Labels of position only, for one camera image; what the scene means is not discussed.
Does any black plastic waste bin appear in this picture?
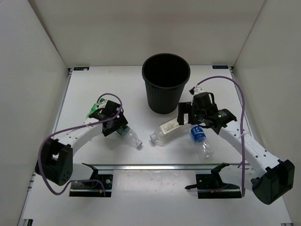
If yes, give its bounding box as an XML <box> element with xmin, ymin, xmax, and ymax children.
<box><xmin>142</xmin><ymin>53</ymin><xmax>190</xmax><ymax>114</ymax></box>

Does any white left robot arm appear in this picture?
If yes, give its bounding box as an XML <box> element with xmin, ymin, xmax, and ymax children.
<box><xmin>35</xmin><ymin>98</ymin><xmax>128</xmax><ymax>196</ymax></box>

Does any blue sticker left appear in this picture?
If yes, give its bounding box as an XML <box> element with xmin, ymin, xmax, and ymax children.
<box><xmin>73</xmin><ymin>67</ymin><xmax>89</xmax><ymax>71</ymax></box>

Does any clear bottle blue label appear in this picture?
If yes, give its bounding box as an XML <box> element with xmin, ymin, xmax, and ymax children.
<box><xmin>190</xmin><ymin>125</ymin><xmax>211</xmax><ymax>160</ymax></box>

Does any clear bottle green label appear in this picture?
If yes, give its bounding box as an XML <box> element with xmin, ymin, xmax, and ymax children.
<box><xmin>116</xmin><ymin>125</ymin><xmax>143</xmax><ymax>148</ymax></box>

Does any blue sticker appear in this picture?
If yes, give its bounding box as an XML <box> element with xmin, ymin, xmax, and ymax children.
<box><xmin>212</xmin><ymin>65</ymin><xmax>229</xmax><ymax>70</ymax></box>
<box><xmin>73</xmin><ymin>67</ymin><xmax>89</xmax><ymax>71</ymax></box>

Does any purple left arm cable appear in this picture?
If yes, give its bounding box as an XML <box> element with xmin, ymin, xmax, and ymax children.
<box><xmin>38</xmin><ymin>93</ymin><xmax>124</xmax><ymax>195</ymax></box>

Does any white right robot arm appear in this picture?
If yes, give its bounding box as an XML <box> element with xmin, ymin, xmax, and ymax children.
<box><xmin>177</xmin><ymin>91</ymin><xmax>295</xmax><ymax>205</ymax></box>

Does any aluminium rail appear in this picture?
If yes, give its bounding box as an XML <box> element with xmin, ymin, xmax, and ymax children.
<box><xmin>92</xmin><ymin>164</ymin><xmax>218</xmax><ymax>171</ymax></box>

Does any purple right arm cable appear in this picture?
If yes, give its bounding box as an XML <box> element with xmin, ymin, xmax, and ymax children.
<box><xmin>189</xmin><ymin>75</ymin><xmax>247</xmax><ymax>198</ymax></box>

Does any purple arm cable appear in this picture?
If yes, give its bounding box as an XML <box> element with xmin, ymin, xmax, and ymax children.
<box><xmin>189</xmin><ymin>75</ymin><xmax>247</xmax><ymax>198</ymax></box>
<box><xmin>38</xmin><ymin>93</ymin><xmax>124</xmax><ymax>195</ymax></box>

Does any clear bottle white label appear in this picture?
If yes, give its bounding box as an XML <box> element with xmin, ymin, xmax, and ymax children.
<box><xmin>150</xmin><ymin>116</ymin><xmax>189</xmax><ymax>142</ymax></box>

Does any green plastic bottle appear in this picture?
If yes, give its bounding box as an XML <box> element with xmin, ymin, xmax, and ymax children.
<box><xmin>86</xmin><ymin>98</ymin><xmax>107</xmax><ymax>118</ymax></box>

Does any blue sticker right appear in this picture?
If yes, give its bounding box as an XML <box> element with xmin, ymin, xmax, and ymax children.
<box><xmin>212</xmin><ymin>65</ymin><xmax>229</xmax><ymax>70</ymax></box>

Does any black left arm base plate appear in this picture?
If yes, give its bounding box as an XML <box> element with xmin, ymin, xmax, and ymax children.
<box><xmin>69</xmin><ymin>170</ymin><xmax>113</xmax><ymax>198</ymax></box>

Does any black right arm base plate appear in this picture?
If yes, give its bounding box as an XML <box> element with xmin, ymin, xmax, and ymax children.
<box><xmin>196</xmin><ymin>174</ymin><xmax>242</xmax><ymax>199</ymax></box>

